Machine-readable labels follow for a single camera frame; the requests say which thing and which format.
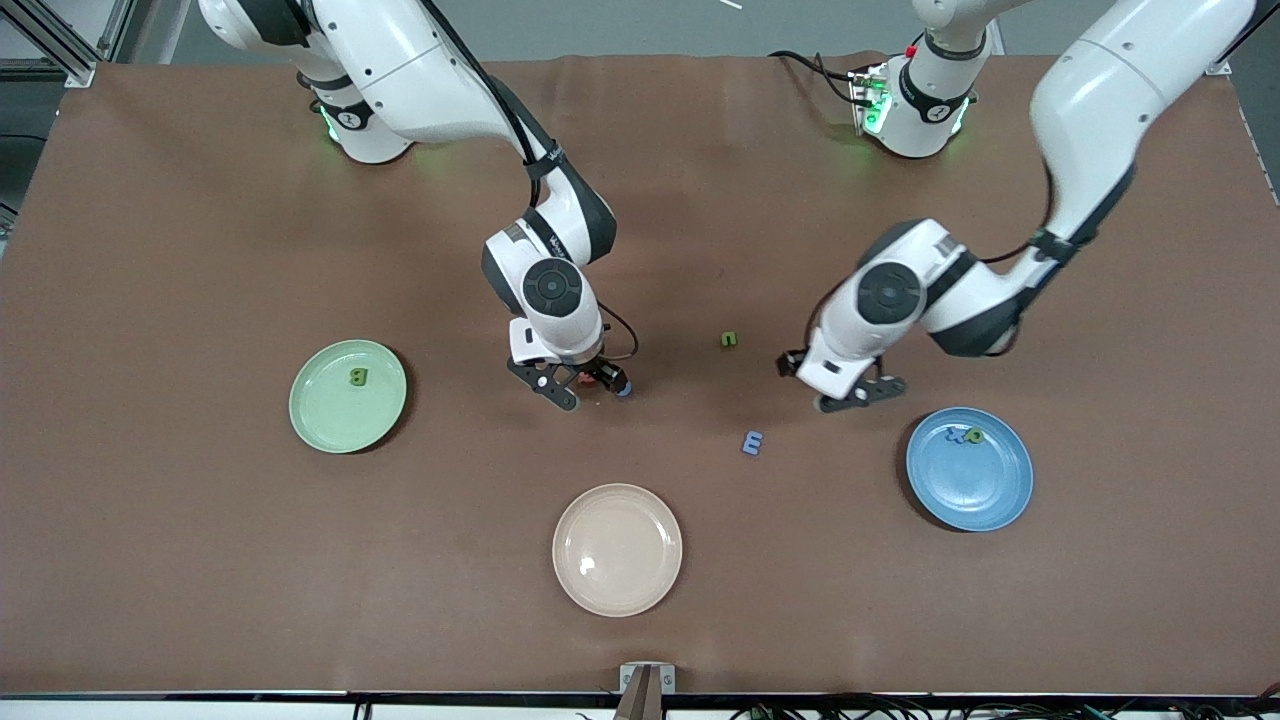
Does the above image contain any blue plate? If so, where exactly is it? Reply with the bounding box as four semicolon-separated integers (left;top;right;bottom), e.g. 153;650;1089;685
905;406;1035;533

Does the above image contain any beige plate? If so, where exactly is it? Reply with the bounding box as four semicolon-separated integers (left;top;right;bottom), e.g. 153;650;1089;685
552;483;684;618

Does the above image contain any light green plate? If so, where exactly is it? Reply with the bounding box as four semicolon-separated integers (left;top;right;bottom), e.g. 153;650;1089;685
288;339;409;455

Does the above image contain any brown table mat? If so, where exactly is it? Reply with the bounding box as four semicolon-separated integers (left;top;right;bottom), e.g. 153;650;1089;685
0;50;1280;698

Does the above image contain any black base power cable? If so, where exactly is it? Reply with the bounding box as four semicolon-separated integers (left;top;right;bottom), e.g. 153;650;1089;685
768;48;866;109

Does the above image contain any silver camera mount bracket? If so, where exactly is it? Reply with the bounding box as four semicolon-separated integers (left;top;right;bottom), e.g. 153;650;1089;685
619;662;677;720

